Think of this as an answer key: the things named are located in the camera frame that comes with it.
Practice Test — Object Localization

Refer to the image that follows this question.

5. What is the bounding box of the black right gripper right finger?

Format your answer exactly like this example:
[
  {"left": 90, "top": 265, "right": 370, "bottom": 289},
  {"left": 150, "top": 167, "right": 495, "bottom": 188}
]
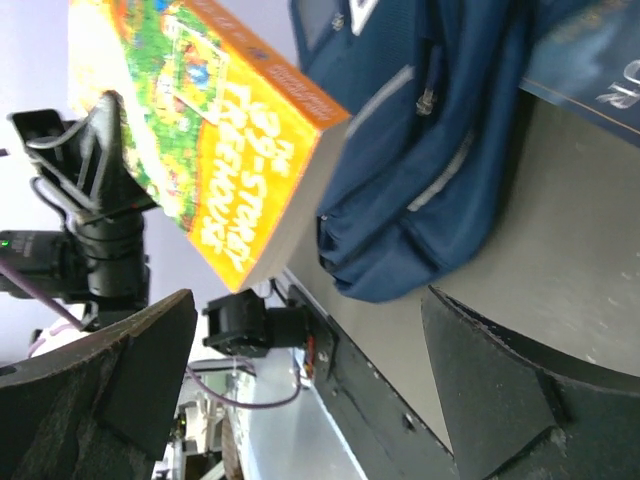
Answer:
[{"left": 422, "top": 288, "right": 639, "bottom": 479}]

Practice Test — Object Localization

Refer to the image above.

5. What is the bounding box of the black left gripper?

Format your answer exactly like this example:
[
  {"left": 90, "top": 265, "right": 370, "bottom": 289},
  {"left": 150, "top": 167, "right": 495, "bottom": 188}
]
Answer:
[{"left": 1, "top": 92, "right": 157, "bottom": 330}]

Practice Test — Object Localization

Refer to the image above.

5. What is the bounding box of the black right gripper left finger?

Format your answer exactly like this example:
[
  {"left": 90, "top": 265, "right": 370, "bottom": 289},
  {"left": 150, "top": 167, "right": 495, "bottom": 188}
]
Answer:
[{"left": 1, "top": 289, "right": 197, "bottom": 479}]

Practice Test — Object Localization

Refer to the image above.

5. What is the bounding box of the orange treehouse paperback book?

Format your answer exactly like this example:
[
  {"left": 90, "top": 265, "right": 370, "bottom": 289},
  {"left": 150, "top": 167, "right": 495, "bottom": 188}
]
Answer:
[{"left": 68, "top": 1, "right": 349, "bottom": 292}]

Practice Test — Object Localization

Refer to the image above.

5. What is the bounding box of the navy blue student backpack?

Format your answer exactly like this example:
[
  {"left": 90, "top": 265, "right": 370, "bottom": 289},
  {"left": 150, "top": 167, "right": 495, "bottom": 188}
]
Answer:
[{"left": 288, "top": 0, "right": 596, "bottom": 304}]

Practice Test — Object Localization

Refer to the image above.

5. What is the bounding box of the dark blue Nineteen Eighty-Four book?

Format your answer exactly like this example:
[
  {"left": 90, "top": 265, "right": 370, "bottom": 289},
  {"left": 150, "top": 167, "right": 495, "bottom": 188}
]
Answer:
[{"left": 522, "top": 1, "right": 639, "bottom": 146}]

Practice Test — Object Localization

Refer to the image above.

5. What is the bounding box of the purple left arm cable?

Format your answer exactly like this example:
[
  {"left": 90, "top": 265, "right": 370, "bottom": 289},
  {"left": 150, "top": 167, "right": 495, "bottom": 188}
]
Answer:
[{"left": 0, "top": 259, "right": 306, "bottom": 411}]

